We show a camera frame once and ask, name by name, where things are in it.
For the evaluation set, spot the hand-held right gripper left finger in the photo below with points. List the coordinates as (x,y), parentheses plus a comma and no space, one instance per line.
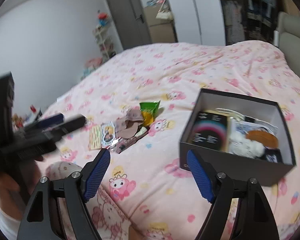
(97,175)

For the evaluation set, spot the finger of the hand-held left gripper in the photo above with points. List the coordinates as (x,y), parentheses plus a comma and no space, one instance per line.
(72,125)
(51,120)

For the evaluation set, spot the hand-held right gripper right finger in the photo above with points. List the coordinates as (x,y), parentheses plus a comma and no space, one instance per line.
(200,177)

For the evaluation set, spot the black cardboard box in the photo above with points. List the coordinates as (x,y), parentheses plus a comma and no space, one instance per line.
(252,167)

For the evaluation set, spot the brown cloth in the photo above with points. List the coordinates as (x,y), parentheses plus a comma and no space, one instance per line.
(130,127)

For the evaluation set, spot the green corn snack packet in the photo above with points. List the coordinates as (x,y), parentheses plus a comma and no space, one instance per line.
(147,107)

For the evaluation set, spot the person's left hand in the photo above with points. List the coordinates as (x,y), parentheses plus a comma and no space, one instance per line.
(5,187)

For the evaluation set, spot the yellow card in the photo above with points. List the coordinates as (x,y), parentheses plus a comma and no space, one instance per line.
(95,137)

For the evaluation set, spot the clear plastic package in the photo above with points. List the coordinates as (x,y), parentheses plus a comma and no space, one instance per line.
(107,133)

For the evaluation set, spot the person's pyjama leg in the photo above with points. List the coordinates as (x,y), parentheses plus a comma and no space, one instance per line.
(110,212)

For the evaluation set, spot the white plush toy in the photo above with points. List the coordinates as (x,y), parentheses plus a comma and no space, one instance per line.
(245,146)

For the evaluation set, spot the pink toy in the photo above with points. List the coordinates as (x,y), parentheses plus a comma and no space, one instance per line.
(92,65)

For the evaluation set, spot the cream hair clip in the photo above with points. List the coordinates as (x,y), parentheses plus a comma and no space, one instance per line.
(230,113)

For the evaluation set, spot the white and blue printed paper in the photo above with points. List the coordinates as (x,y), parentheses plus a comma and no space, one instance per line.
(252,125)

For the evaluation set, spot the white shelf rack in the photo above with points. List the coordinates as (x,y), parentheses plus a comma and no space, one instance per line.
(103,42)

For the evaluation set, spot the pink printed blanket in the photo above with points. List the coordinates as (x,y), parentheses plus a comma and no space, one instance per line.
(165,75)

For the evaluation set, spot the red and blue toy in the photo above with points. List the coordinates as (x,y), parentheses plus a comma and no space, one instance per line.
(103,17)

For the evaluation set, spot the grey door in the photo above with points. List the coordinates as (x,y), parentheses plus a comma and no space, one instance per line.
(125,12)

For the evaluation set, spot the beige cabinet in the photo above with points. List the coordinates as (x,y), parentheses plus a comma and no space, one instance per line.
(160,30)

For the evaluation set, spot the clutter of colourful toys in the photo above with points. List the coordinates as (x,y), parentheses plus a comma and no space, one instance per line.
(160,1)

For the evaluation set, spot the white wardrobe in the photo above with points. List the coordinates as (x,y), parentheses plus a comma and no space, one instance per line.
(205,12)

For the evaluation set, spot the padded headboard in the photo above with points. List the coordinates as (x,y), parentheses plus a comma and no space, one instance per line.
(295,35)

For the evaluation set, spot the dark printed curtain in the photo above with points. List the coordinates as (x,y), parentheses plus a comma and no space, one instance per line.
(250,10)

